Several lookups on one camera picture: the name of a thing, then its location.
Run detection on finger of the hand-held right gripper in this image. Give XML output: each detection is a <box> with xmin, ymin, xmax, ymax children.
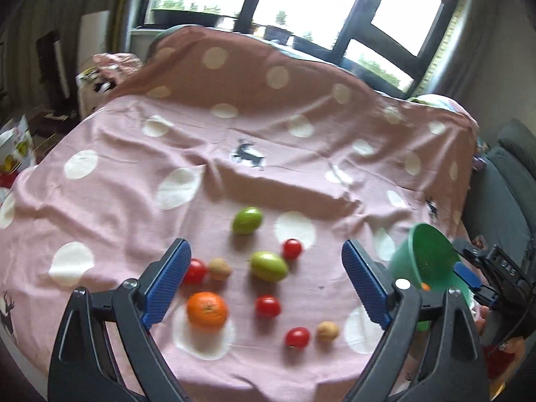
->
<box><xmin>454</xmin><ymin>262</ymin><xmax>503</xmax><ymax>311</ymax></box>
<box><xmin>453</xmin><ymin>238</ymin><xmax>489</xmax><ymax>263</ymax></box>

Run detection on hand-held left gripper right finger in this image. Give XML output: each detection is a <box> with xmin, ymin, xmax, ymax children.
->
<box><xmin>341</xmin><ymin>239</ymin><xmax>490</xmax><ymax>402</ymax></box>

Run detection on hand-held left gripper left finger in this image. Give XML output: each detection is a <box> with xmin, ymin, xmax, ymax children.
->
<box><xmin>48</xmin><ymin>238</ymin><xmax>193</xmax><ymax>402</ymax></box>

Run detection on green plastic bowl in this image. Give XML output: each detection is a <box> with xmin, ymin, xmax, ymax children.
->
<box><xmin>389</xmin><ymin>223</ymin><xmax>474</xmax><ymax>331</ymax></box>

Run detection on green mango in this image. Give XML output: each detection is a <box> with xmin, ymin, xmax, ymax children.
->
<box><xmin>250</xmin><ymin>250</ymin><xmax>289</xmax><ymax>282</ymax></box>
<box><xmin>232</xmin><ymin>206</ymin><xmax>264</xmax><ymax>235</ymax></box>

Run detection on grey sofa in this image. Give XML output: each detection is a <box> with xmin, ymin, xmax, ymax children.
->
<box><xmin>461</xmin><ymin>119</ymin><xmax>536</xmax><ymax>260</ymax></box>

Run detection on red printed cloth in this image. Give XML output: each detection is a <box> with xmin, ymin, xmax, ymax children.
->
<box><xmin>481</xmin><ymin>337</ymin><xmax>526</xmax><ymax>380</ymax></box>

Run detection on small oblong red tomato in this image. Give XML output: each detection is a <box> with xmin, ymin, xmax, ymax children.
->
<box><xmin>285</xmin><ymin>327</ymin><xmax>311</xmax><ymax>349</ymax></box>

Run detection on light printed cloth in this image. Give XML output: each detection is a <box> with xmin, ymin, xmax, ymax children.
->
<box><xmin>408</xmin><ymin>94</ymin><xmax>479</xmax><ymax>128</ymax></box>

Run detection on pink polka dot blanket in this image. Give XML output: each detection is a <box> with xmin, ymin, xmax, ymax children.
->
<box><xmin>0</xmin><ymin>25</ymin><xmax>480</xmax><ymax>402</ymax></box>

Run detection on printed paper bag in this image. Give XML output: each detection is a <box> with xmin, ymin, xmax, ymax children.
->
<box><xmin>0</xmin><ymin>115</ymin><xmax>38</xmax><ymax>177</ymax></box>

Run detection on pink printed cloth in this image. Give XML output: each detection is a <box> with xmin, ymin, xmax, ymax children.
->
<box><xmin>77</xmin><ymin>52</ymin><xmax>143</xmax><ymax>93</ymax></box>

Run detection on white board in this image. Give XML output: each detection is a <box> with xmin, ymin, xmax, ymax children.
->
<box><xmin>79</xmin><ymin>10</ymin><xmax>112</xmax><ymax>72</ymax></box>

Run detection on long dark planter box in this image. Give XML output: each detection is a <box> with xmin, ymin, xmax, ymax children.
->
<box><xmin>151</xmin><ymin>7</ymin><xmax>239</xmax><ymax>26</ymax></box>

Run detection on black framed window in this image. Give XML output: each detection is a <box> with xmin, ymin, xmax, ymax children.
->
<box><xmin>134</xmin><ymin>0</ymin><xmax>465</xmax><ymax>93</ymax></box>

